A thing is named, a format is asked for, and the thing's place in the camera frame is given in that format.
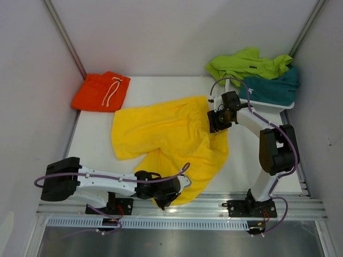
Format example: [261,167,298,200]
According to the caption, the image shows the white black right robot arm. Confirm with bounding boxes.
[207,91,300,218]

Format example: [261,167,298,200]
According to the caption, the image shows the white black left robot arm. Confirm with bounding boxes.
[34,157,190,214]

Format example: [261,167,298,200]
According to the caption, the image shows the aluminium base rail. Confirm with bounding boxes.
[36,193,328,221]

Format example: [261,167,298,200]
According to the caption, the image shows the left aluminium frame post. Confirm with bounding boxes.
[41,0,86,79]

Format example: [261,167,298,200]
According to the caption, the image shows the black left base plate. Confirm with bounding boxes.
[97,198,133,216]

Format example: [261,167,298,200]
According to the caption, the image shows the aluminium frame post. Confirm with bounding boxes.
[41,0,86,79]
[289,0,329,58]

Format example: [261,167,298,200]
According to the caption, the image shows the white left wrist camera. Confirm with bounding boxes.
[177,175,192,194]

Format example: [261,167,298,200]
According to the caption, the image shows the white plastic laundry basket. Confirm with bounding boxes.
[224,77,295,113]

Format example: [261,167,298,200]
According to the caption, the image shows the yellow shorts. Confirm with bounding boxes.
[111,96,229,206]

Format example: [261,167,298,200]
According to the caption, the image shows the orange shorts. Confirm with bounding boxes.
[71,71,131,112]

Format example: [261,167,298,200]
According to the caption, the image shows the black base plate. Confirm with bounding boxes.
[97,198,133,216]
[226,200,277,218]

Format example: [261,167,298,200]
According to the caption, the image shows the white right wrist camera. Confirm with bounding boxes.
[208,96,222,110]

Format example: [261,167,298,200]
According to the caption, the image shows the right aluminium frame post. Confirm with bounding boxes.
[289,0,329,58]

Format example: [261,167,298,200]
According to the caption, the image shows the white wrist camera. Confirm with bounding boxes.
[208,96,222,110]
[177,175,192,194]

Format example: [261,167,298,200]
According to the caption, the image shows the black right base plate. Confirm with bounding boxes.
[226,200,277,218]

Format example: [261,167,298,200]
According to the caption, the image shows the lime green shorts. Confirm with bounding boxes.
[205,47,293,80]

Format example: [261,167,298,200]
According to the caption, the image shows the white slotted cable duct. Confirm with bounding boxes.
[47,217,249,231]

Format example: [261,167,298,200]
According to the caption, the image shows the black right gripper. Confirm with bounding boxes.
[207,107,233,133]

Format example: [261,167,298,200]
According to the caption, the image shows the teal shorts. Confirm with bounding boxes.
[243,66,300,106]

